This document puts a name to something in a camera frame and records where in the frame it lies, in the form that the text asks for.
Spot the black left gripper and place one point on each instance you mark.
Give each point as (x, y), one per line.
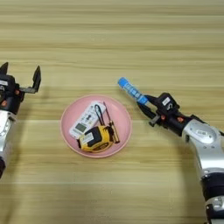
(10, 102)

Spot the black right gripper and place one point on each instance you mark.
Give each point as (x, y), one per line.
(175, 121)

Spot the blue tube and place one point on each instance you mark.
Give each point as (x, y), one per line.
(131, 89)

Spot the yellow black tape measure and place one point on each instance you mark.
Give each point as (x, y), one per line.
(94, 140)

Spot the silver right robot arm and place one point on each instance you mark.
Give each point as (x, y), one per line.
(210, 151)

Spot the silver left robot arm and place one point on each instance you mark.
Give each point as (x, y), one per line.
(5, 131)

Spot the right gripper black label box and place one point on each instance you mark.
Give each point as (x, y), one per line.
(166, 102)

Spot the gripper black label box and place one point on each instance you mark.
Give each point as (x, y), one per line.
(5, 83)
(166, 102)

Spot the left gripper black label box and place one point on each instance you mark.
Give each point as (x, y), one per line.
(5, 83)

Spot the pink plastic bowl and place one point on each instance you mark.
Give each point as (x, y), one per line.
(122, 119)

